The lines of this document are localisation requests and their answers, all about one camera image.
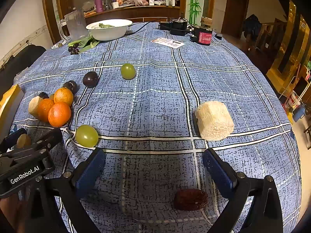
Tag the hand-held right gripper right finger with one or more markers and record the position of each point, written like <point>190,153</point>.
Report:
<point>218,172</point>

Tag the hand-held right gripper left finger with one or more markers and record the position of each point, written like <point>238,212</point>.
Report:
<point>89,172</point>

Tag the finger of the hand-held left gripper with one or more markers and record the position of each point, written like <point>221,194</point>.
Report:
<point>48,138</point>
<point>11,139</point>

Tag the orange mandarin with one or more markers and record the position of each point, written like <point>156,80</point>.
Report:
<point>44,109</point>
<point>63,96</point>
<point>59,114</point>

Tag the green plum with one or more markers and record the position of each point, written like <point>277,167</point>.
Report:
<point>86,136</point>
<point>128,71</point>

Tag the yellow-rimmed white foam tray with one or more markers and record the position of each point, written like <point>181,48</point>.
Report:
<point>9,102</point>

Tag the red dried date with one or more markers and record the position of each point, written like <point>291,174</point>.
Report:
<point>190,199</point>

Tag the small dark purple plum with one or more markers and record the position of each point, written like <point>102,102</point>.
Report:
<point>43,95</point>

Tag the beige round fruit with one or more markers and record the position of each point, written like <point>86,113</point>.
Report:
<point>213,121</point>

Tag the black sofa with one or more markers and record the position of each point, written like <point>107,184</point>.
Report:
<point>21,58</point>

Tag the blue plaid tablecloth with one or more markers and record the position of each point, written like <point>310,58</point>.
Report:
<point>158,106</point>

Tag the green vegetable leaves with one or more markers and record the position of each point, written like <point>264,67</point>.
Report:
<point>88,42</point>

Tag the glass mug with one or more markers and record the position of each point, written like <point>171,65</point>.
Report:
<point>76,24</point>

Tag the white enamel bowl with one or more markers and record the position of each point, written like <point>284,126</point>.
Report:
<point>109,32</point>

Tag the green leaf piece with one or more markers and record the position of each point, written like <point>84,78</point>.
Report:
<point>105,25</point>

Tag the red black jar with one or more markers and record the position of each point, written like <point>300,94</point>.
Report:
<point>203,36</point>

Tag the white red paper card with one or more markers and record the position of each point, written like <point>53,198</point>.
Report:
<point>167,42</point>

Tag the purple thermos bottle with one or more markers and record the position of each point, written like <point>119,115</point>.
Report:
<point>98,2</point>

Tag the dark hanging coat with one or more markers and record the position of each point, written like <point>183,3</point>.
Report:
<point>252,26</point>

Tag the black power adapter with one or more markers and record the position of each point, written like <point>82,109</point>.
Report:
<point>178,26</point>

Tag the wooden sideboard cabinet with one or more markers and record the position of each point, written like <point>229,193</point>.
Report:
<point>136,13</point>

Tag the brown wooden door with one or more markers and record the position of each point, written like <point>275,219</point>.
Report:
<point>234,14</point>

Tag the bamboo painted wall strip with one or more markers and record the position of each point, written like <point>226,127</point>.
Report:
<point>194,4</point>

